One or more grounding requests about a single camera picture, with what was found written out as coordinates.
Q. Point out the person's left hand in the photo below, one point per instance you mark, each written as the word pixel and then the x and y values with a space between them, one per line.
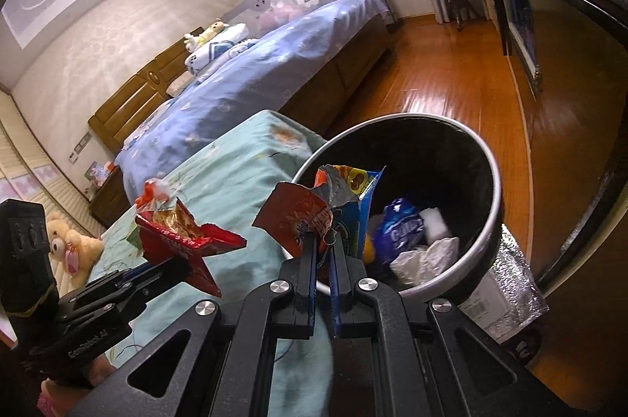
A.
pixel 103 370

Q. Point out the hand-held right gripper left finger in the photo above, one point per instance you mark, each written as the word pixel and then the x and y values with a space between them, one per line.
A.
pixel 313 289

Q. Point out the wooden nightstand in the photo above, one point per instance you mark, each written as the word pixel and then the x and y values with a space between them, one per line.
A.
pixel 110 196

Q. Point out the white foam fruit net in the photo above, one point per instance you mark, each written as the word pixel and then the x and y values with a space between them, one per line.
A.
pixel 427 260

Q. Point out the blue and white printed pillow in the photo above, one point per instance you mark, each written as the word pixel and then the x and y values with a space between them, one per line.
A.
pixel 221 49

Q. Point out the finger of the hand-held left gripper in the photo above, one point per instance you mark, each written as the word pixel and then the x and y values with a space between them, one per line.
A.
pixel 147 272

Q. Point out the green floral bedsheet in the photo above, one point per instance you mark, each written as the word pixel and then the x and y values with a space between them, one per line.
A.
pixel 235 171

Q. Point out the silver foil bag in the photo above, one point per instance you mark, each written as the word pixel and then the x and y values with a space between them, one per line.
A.
pixel 510 294

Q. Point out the black trash bin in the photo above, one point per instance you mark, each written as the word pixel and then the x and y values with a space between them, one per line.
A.
pixel 441 162

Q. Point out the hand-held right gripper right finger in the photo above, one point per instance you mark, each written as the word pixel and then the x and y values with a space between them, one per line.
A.
pixel 335 299

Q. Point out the blue bed with pillows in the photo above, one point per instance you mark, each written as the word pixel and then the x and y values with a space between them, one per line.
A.
pixel 255 73

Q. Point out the yellow plush toy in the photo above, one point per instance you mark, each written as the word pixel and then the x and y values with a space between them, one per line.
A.
pixel 208 31

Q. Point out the wooden headboard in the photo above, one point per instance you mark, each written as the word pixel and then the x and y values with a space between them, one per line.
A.
pixel 132 103

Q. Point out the red snack packet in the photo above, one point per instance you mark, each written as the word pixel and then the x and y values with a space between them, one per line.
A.
pixel 186 245

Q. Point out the beige teddy bear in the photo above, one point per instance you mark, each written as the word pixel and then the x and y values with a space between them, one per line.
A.
pixel 73 245

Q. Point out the wooden bed frame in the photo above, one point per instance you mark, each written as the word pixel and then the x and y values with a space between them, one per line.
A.
pixel 343 68

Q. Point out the orange and blue snack bag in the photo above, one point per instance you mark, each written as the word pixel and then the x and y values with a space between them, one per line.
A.
pixel 294 211

